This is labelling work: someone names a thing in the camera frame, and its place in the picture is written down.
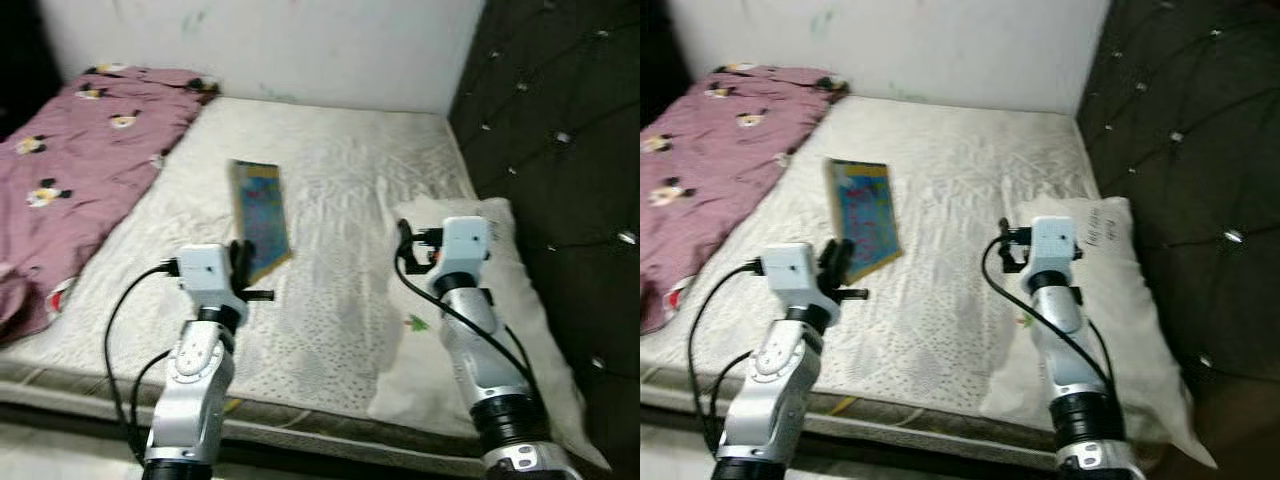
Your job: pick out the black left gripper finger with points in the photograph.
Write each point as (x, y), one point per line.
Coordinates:
(248, 265)
(826, 268)
(844, 262)
(234, 268)

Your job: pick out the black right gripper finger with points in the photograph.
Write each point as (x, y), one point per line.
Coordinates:
(404, 240)
(1003, 236)

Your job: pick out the yellow bordered blue book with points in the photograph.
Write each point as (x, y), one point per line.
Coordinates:
(868, 210)
(265, 210)

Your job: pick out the white pillow green print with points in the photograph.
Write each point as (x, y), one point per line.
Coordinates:
(1140, 320)
(520, 320)

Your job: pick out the purple cartoon print blanket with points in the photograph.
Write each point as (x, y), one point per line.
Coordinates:
(720, 150)
(80, 160)

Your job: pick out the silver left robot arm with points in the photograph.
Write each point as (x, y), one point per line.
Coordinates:
(775, 390)
(195, 390)

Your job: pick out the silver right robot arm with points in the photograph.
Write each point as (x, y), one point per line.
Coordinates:
(1065, 340)
(480, 350)

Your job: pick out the grey patterned mattress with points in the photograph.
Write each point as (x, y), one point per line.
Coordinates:
(340, 200)
(950, 200)

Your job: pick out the black tufted headboard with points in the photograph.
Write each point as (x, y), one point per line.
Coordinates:
(560, 150)
(1190, 150)

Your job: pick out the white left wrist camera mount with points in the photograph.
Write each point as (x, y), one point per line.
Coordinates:
(795, 275)
(210, 275)

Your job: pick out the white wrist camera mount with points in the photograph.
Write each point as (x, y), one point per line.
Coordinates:
(462, 245)
(795, 275)
(1055, 245)
(210, 275)

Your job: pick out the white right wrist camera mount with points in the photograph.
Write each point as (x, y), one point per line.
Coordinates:
(1055, 245)
(462, 245)

